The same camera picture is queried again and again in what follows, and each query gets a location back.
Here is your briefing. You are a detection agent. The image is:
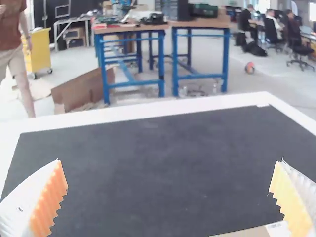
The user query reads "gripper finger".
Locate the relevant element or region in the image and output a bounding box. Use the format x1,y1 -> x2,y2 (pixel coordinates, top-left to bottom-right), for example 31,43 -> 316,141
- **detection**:
268,157 -> 316,237
0,159 -> 69,237

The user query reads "cardboard box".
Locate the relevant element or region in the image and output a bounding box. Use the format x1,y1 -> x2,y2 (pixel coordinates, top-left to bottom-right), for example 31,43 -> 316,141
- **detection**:
209,220 -> 293,237

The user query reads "large cardboard sheet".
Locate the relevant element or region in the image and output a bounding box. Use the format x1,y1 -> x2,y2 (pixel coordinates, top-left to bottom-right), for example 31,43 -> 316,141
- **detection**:
50,66 -> 117,115

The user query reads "black mat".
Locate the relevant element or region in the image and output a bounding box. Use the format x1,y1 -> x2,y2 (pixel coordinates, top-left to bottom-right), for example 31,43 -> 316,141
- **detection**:
0,104 -> 316,237

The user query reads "orange ball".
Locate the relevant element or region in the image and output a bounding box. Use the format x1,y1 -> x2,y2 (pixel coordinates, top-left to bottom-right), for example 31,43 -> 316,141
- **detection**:
244,61 -> 256,75

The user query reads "black office chair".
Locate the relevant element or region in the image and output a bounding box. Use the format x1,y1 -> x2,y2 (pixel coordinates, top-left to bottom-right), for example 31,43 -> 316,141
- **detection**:
285,37 -> 316,73

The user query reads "yellow wheeled cart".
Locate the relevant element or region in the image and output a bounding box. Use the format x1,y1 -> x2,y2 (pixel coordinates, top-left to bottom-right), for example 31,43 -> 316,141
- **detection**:
21,26 -> 53,80

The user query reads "blue workbench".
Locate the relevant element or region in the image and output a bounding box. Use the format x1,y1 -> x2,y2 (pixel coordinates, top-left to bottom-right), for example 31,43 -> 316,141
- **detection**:
91,21 -> 171,105
169,17 -> 232,97

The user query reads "person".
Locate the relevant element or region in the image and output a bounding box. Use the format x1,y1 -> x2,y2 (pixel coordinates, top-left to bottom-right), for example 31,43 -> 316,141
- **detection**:
238,4 -> 259,47
283,9 -> 304,51
262,8 -> 285,49
0,0 -> 37,119

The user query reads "green case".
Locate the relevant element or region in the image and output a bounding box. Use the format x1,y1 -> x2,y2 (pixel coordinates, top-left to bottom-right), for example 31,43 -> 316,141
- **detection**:
192,3 -> 219,19

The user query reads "grey table frame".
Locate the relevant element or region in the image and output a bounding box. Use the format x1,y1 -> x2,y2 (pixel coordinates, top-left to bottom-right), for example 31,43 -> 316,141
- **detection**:
52,17 -> 91,52

